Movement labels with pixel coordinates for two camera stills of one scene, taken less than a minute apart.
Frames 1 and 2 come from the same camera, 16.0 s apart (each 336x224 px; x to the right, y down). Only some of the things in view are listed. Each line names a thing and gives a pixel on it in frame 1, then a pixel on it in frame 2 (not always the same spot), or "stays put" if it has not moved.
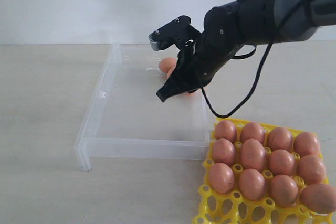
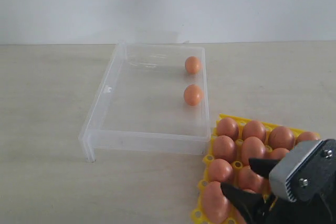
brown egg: (252, 155) stays put
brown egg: (252, 130) stays put
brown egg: (168, 67) -> (216, 208)
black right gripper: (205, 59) -> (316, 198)
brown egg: (280, 139) stays put
